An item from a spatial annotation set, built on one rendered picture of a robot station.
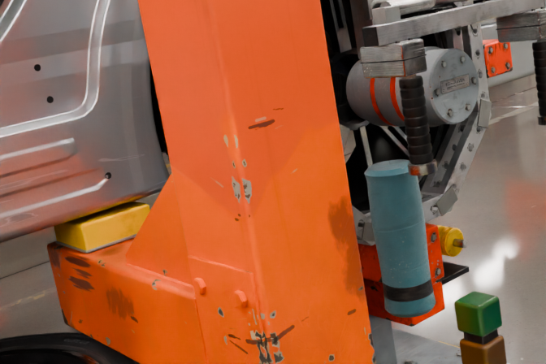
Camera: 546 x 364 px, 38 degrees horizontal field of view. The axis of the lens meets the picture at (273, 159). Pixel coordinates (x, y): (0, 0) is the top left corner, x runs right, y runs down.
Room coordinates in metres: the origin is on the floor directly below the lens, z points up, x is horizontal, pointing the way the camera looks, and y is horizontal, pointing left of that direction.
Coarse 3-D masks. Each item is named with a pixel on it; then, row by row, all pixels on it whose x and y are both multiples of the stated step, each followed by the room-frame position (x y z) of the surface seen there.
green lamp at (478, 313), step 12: (468, 300) 0.89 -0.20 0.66; (480, 300) 0.88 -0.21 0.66; (492, 300) 0.88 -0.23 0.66; (456, 312) 0.89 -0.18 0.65; (468, 312) 0.88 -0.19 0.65; (480, 312) 0.87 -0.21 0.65; (492, 312) 0.88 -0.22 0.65; (468, 324) 0.88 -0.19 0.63; (480, 324) 0.87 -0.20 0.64; (492, 324) 0.88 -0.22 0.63; (480, 336) 0.87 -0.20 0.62
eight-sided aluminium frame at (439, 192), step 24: (456, 48) 1.63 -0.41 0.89; (480, 48) 1.61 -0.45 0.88; (480, 72) 1.61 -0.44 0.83; (480, 96) 1.60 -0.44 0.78; (480, 120) 1.59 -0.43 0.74; (456, 144) 1.61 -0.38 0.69; (456, 168) 1.54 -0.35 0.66; (432, 192) 1.54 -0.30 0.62; (456, 192) 1.54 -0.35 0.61; (360, 216) 1.39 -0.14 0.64; (432, 216) 1.49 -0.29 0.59; (360, 240) 1.40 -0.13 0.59
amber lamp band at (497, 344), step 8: (464, 344) 0.89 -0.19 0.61; (472, 344) 0.88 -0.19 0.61; (480, 344) 0.87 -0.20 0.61; (488, 344) 0.87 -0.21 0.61; (496, 344) 0.88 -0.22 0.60; (504, 344) 0.89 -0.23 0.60; (464, 352) 0.89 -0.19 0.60; (472, 352) 0.88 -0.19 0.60; (480, 352) 0.87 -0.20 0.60; (488, 352) 0.87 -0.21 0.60; (496, 352) 0.88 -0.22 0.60; (504, 352) 0.88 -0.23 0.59; (464, 360) 0.89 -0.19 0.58; (472, 360) 0.88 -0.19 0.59; (480, 360) 0.87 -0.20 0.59; (488, 360) 0.87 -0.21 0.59; (496, 360) 0.88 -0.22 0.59; (504, 360) 0.88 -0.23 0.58
